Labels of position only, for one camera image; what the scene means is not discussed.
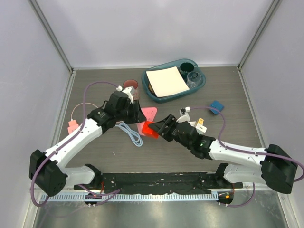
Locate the white paper sheet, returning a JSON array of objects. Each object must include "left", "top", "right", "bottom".
[{"left": 146, "top": 66, "right": 189, "bottom": 97}]

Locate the perforated cable duct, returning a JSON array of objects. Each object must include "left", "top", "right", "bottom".
[{"left": 48, "top": 191, "right": 218, "bottom": 202}]

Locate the teal plastic tray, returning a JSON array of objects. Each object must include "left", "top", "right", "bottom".
[{"left": 141, "top": 58, "right": 206, "bottom": 103}]

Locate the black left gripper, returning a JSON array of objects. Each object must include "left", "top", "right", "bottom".
[{"left": 115, "top": 99, "right": 145, "bottom": 124}]

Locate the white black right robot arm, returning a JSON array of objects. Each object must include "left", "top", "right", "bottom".
[{"left": 149, "top": 114, "right": 298, "bottom": 194}]

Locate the dark green cup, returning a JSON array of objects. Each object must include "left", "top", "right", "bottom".
[{"left": 180, "top": 62, "right": 194, "bottom": 75}]

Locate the yellow plug adapter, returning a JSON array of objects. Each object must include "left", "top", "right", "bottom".
[{"left": 196, "top": 118, "right": 204, "bottom": 125}]

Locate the red cube socket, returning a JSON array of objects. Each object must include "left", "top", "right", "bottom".
[{"left": 142, "top": 121, "right": 159, "bottom": 139}]

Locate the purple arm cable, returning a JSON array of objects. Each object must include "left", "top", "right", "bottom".
[
  {"left": 190, "top": 106, "right": 304, "bottom": 208},
  {"left": 30, "top": 80, "right": 124, "bottom": 208}
]

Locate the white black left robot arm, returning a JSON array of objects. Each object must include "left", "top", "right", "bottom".
[{"left": 29, "top": 87, "right": 146, "bottom": 197}]

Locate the white triangular power strip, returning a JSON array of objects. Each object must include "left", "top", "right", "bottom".
[{"left": 177, "top": 111, "right": 190, "bottom": 123}]

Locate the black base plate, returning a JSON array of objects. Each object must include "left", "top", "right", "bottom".
[{"left": 84, "top": 172, "right": 243, "bottom": 195}]

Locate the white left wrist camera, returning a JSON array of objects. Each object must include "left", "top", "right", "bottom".
[{"left": 116, "top": 85, "right": 136, "bottom": 100}]

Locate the blue cube socket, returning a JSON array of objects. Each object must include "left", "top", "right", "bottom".
[{"left": 209, "top": 100, "right": 225, "bottom": 115}]

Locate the clear glass cup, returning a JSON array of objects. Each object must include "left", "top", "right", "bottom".
[{"left": 186, "top": 71, "right": 202, "bottom": 89}]

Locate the white plug adapter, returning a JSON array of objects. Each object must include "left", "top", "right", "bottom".
[{"left": 189, "top": 122, "right": 207, "bottom": 135}]

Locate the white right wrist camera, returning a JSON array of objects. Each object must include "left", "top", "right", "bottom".
[{"left": 177, "top": 107, "right": 190, "bottom": 123}]

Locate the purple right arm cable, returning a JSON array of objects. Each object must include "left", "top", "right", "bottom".
[{"left": 190, "top": 106, "right": 304, "bottom": 208}]

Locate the pink charging cable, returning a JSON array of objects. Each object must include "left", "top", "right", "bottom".
[{"left": 70, "top": 102, "right": 97, "bottom": 122}]

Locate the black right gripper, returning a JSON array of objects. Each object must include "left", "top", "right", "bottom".
[{"left": 150, "top": 114, "right": 192, "bottom": 149}]

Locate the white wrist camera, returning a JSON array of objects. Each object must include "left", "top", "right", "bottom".
[
  {"left": 177, "top": 107, "right": 190, "bottom": 123},
  {"left": 116, "top": 85, "right": 136, "bottom": 100}
]

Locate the pink charger plug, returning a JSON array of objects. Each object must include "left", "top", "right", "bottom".
[{"left": 67, "top": 120, "right": 79, "bottom": 134}]

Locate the light blue power cord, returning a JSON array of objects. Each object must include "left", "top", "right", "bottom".
[{"left": 117, "top": 122, "right": 143, "bottom": 147}]

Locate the pink triangular power strip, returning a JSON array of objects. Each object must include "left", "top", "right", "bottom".
[{"left": 137, "top": 107, "right": 157, "bottom": 136}]

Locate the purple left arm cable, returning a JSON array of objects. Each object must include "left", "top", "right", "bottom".
[{"left": 30, "top": 80, "right": 124, "bottom": 208}]

